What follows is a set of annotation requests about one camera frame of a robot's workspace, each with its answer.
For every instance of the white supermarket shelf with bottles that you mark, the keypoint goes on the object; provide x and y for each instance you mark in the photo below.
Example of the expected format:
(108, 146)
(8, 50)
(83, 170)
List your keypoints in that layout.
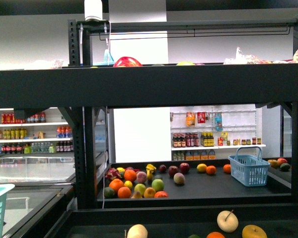
(215, 132)

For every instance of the big red apple upper shelf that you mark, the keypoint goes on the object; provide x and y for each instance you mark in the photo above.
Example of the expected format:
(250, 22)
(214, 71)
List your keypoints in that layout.
(127, 62)

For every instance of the far lemon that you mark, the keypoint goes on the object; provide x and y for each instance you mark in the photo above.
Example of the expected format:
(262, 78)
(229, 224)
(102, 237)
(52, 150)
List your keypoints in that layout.
(201, 168)

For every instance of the black metal shelf rack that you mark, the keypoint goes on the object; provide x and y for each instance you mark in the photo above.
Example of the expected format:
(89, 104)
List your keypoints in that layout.
(29, 91)

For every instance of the dragon fruit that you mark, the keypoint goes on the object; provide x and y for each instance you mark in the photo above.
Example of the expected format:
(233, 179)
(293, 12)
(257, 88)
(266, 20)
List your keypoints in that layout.
(112, 173)

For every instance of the far orange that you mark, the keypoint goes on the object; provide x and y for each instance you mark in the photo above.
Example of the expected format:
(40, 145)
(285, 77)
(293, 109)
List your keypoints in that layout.
(211, 170)

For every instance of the white round fruit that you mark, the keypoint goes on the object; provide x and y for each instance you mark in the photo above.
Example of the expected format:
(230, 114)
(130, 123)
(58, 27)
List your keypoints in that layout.
(137, 231)

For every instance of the small blue far basket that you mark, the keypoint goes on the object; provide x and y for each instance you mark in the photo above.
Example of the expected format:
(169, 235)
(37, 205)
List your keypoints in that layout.
(249, 170)

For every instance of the white cylindrical device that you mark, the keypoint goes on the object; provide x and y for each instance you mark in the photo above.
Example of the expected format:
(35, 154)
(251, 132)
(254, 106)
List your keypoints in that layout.
(93, 10)

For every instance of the glass freezer chest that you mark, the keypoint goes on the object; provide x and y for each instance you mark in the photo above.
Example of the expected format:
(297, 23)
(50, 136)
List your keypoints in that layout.
(44, 190)

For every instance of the cream pear with stem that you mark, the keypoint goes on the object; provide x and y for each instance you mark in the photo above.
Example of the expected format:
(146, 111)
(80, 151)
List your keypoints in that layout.
(227, 221)

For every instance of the orange near pears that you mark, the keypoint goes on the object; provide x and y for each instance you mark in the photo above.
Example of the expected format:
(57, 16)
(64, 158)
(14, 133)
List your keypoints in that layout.
(215, 235)

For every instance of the golden yellow pear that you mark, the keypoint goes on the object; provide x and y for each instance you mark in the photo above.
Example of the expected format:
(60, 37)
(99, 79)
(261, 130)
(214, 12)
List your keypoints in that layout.
(253, 231)

